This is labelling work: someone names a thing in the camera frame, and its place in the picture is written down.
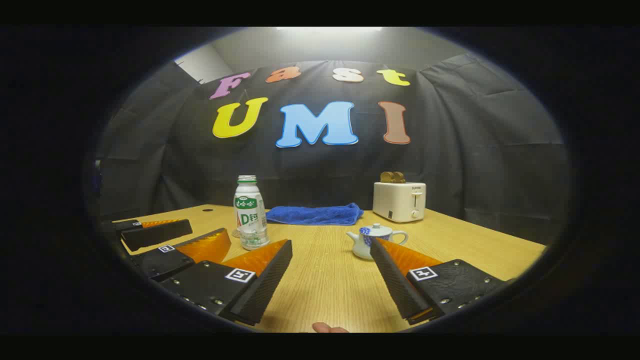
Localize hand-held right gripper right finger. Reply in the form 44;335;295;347
370;237;506;326

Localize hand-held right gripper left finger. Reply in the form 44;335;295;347
160;239;293;326

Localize white blue-patterned teacup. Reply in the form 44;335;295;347
346;223;409;261

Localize white water bottle green label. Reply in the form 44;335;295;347
234;175;270;251

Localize white toaster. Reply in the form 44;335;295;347
372;181;427;223

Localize blue towel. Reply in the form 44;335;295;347
266;202;364;226

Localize black backdrop cloth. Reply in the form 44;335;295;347
95;52;571;246

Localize ceiling light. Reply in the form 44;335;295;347
275;26;383;34

